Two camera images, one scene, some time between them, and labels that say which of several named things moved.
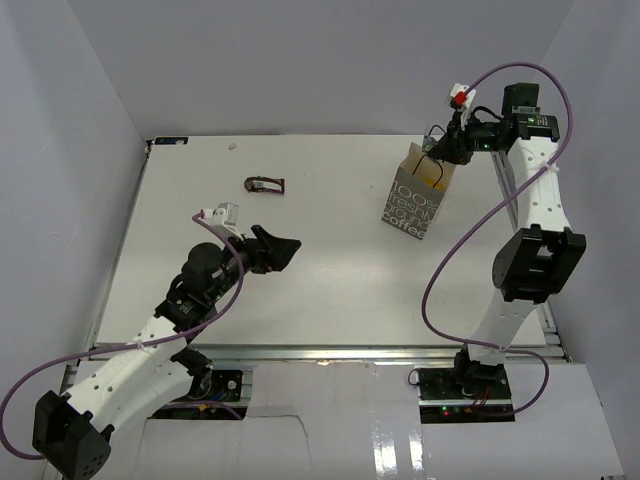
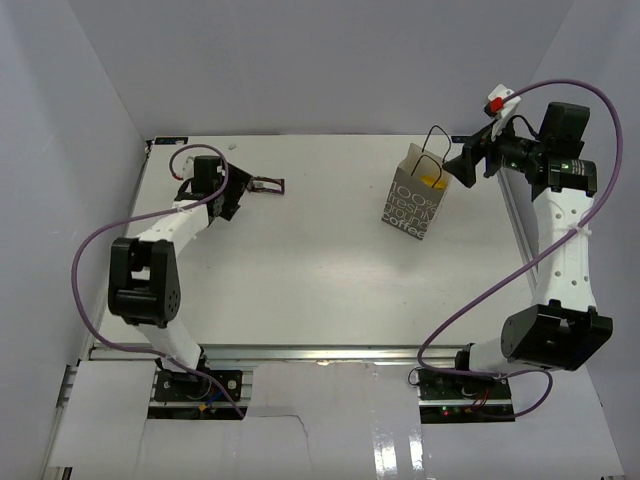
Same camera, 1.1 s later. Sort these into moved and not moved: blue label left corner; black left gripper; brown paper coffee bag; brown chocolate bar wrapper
Moved: black left gripper
Not moved: blue label left corner; brown paper coffee bag; brown chocolate bar wrapper
